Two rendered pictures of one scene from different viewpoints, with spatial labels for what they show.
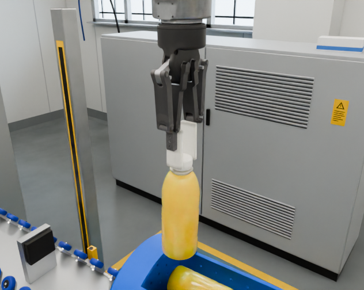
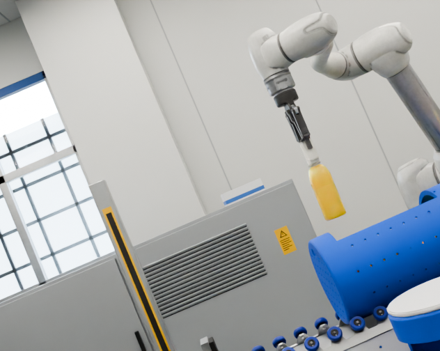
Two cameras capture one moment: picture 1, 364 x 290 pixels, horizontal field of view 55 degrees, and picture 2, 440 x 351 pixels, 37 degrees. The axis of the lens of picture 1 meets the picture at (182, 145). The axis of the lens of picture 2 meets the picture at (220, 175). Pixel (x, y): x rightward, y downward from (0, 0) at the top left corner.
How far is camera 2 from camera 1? 177 cm
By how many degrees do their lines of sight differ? 45
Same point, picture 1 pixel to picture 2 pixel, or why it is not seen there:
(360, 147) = not seen: hidden behind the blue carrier
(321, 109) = (269, 246)
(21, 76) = not seen: outside the picture
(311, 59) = (233, 209)
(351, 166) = not seen: hidden behind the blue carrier
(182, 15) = (291, 83)
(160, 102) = (300, 122)
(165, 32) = (285, 94)
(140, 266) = (326, 238)
